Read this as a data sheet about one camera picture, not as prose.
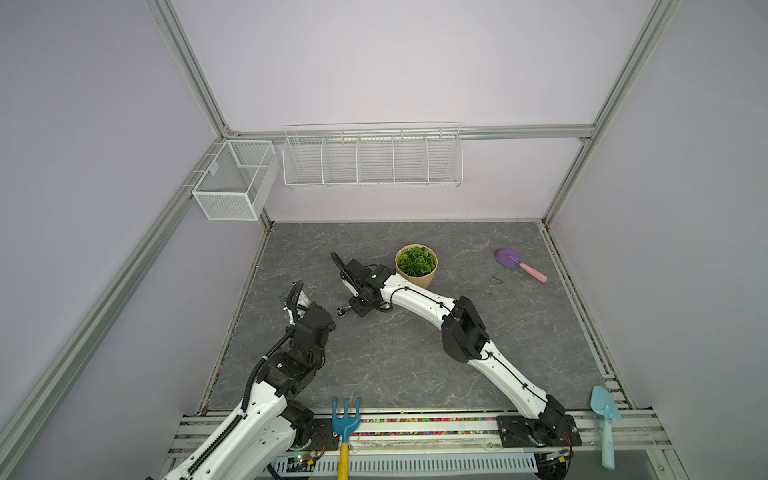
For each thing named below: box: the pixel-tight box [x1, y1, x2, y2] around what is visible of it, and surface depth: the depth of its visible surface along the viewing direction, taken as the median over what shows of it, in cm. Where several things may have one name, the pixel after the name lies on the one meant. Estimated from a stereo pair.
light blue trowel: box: [590, 386, 622, 470], surface depth 77 cm
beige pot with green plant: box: [395, 244, 439, 289], surface depth 96 cm
